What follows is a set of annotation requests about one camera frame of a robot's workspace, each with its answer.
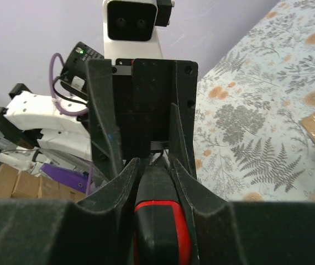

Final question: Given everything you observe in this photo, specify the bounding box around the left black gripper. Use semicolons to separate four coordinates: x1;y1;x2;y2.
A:
86;59;198;179

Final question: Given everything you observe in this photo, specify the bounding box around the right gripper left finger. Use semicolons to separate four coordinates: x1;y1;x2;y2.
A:
0;158;140;264

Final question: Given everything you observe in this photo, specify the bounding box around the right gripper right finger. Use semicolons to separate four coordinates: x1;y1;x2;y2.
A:
170;158;315;264

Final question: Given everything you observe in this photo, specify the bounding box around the red black utility knife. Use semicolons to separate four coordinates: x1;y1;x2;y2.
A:
134;165;192;265

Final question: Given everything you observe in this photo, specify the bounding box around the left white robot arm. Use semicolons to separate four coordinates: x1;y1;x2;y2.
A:
0;43;198;180

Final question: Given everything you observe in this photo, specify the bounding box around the stacked cardboard boxes background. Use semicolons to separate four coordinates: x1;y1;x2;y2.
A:
0;164;86;203

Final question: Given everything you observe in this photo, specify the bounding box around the floral table mat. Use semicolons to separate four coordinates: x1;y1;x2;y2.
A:
194;1;315;202

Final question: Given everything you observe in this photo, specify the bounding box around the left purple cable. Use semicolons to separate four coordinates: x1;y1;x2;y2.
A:
48;52;95;194

